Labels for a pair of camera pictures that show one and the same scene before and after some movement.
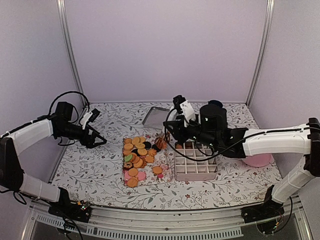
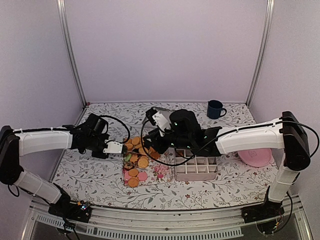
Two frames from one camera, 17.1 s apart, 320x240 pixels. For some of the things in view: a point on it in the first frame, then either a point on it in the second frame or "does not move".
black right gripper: [178, 133] → [156, 144]
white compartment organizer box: [195, 161] does not move
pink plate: [259, 160] does not move
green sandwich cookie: [128, 157] does not move
